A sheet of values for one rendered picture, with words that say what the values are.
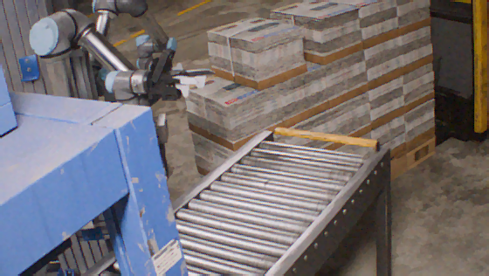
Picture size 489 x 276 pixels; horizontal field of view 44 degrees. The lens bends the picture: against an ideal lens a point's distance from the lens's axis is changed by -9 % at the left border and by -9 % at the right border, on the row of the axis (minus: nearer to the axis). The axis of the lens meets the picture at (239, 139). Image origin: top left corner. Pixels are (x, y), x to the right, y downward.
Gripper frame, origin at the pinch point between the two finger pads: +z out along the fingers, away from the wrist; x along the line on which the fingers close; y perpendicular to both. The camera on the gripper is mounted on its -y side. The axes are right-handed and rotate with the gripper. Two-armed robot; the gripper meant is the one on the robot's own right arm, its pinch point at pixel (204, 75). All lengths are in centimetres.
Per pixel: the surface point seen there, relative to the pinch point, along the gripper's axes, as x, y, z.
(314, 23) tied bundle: -122, 5, -4
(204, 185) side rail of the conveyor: -13.8, 42.3, -11.8
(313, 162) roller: -36, 40, 20
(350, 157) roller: -41, 39, 33
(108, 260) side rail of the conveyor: 35, 48, -22
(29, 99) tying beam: 94, -21, 16
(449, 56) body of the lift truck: -244, 46, 50
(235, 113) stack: -78, 37, -28
